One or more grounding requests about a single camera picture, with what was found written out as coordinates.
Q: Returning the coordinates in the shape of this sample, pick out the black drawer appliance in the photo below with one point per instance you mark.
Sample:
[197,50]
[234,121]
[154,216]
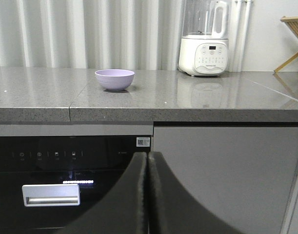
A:
[47,182]

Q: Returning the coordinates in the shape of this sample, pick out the white blender appliance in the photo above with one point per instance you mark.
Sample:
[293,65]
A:
[204,41]

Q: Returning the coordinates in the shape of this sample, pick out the white wall pipe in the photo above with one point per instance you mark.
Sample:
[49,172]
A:
[243,12]

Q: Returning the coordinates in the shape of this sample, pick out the grey cabinet door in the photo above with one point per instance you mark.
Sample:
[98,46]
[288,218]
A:
[243,175]

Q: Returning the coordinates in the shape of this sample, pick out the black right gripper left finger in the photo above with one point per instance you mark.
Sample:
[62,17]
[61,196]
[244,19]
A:
[122,210]

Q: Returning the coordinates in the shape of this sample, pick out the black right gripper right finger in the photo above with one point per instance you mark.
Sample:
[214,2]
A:
[172,209]

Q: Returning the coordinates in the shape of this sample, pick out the purple plastic bowl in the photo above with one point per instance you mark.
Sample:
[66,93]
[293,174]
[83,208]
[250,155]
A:
[115,79]

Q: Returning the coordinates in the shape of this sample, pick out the white pleated curtain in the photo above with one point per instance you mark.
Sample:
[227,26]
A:
[128,34]

